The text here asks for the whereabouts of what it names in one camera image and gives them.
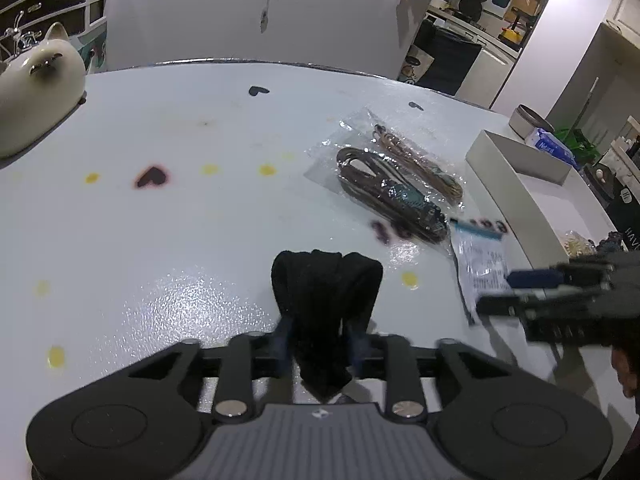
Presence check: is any black fabric bag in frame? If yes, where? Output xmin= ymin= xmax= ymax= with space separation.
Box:
xmin=411 ymin=19 xmax=484 ymax=97

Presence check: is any silver wire figurine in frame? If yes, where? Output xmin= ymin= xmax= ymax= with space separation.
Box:
xmin=0 ymin=9 xmax=42 ymax=63

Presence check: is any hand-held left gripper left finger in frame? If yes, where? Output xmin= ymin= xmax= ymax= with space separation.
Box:
xmin=127 ymin=317 xmax=296 ymax=423

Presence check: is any white cat-shaped ceramic lamp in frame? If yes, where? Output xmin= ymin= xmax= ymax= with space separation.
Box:
xmin=0 ymin=22 xmax=88 ymax=160

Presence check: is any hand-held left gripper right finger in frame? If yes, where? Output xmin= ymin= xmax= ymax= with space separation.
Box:
xmin=345 ymin=324 xmax=523 ymax=421

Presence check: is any black scrunchie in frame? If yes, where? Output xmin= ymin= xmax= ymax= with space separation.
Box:
xmin=270 ymin=248 xmax=385 ymax=397

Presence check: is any person's right hand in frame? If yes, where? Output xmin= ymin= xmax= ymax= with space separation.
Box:
xmin=611 ymin=344 xmax=640 ymax=402

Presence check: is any blue tissue packet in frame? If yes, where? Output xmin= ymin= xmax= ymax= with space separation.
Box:
xmin=524 ymin=127 xmax=582 ymax=169

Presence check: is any round metal tin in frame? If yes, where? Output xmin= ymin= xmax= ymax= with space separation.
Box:
xmin=509 ymin=104 xmax=556 ymax=142

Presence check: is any small clear blue-label bag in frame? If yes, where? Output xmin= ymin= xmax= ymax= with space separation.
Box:
xmin=449 ymin=217 xmax=512 ymax=327

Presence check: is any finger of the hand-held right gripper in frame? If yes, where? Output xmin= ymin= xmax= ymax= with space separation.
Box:
xmin=504 ymin=259 xmax=617 ymax=291
xmin=475 ymin=289 xmax=609 ymax=319

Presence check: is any printed tote bag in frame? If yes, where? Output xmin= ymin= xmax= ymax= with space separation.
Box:
xmin=398 ymin=44 xmax=436 ymax=87

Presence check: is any bag of dark hair ties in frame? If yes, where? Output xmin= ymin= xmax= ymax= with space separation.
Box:
xmin=304 ymin=144 xmax=452 ymax=247

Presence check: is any black printed container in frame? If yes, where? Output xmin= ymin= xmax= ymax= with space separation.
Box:
xmin=606 ymin=179 xmax=640 ymax=252

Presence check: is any black round stand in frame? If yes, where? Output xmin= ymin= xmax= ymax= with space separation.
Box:
xmin=581 ymin=161 xmax=614 ymax=197

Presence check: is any bag of brown hair ties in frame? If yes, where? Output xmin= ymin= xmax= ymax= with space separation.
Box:
xmin=339 ymin=107 xmax=467 ymax=207

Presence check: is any green potted plant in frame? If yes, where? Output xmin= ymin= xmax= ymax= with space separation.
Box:
xmin=554 ymin=127 xmax=603 ymax=166

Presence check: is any white cardboard box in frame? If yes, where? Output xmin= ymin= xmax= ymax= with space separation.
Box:
xmin=465 ymin=129 xmax=622 ymax=272

